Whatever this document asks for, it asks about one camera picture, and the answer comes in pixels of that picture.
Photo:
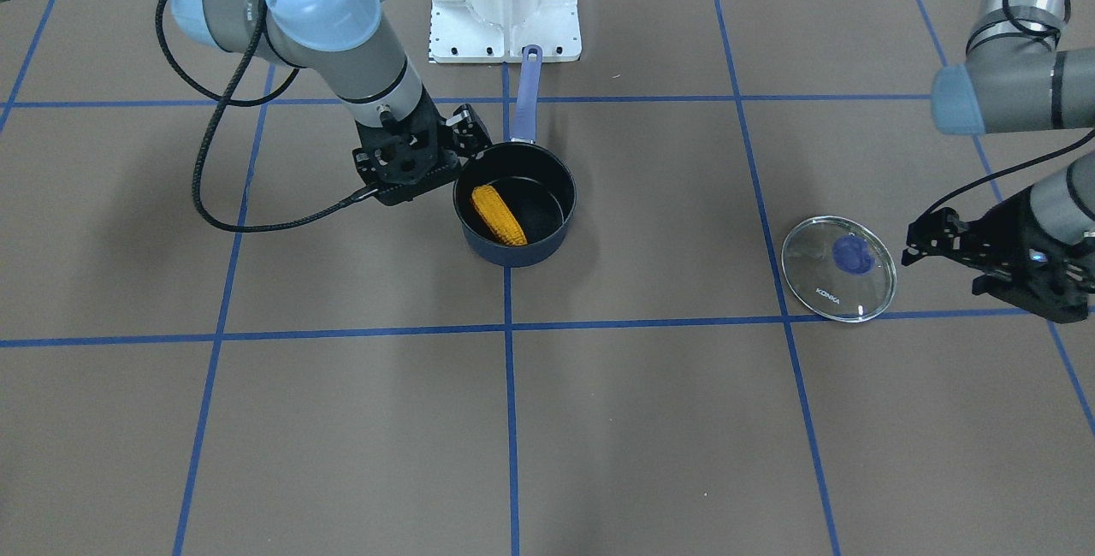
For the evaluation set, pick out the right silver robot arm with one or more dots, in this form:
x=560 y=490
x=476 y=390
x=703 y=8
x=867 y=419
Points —
x=349 y=43

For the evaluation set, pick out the dark blue saucepan purple handle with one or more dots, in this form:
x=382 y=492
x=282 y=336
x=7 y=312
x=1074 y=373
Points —
x=535 y=183

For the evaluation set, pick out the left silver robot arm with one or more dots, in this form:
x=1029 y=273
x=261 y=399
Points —
x=1015 y=79

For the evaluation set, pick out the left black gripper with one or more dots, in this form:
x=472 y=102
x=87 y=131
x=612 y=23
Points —
x=1003 y=232

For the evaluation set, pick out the yellow plastic corn cob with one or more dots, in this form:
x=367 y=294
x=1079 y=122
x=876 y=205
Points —
x=495 y=213

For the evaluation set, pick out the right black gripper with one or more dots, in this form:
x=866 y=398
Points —
x=464 y=129

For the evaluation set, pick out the glass lid purple knob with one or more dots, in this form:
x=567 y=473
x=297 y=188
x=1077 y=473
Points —
x=838 y=269

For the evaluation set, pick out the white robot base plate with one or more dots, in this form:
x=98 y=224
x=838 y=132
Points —
x=494 y=31

